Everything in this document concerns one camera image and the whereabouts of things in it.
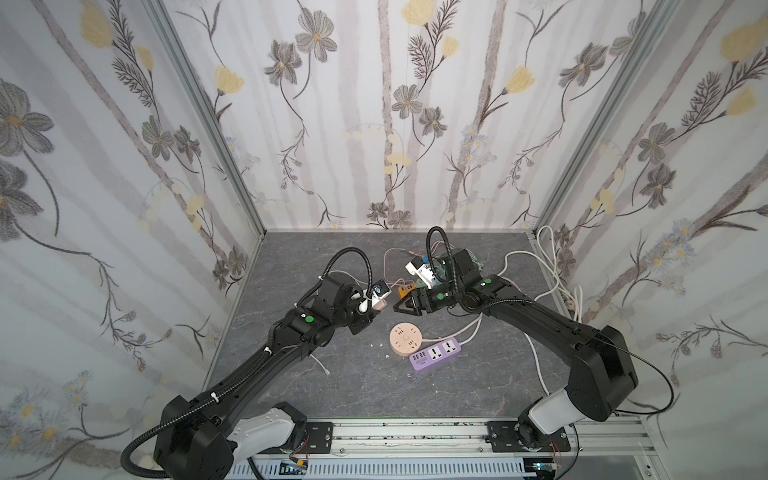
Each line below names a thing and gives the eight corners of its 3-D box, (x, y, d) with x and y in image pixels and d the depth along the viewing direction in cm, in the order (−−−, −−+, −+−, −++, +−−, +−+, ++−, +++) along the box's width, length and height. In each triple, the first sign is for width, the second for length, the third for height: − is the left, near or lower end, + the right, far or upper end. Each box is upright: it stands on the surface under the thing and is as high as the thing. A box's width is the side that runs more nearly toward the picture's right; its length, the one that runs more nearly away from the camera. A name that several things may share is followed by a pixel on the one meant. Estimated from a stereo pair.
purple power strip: (413, 371, 86) (413, 368, 84) (407, 359, 89) (408, 356, 87) (461, 351, 90) (463, 348, 88) (454, 340, 93) (456, 336, 91)
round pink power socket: (389, 356, 90) (389, 352, 87) (389, 326, 96) (389, 322, 94) (422, 356, 90) (423, 352, 88) (420, 326, 96) (421, 322, 94)
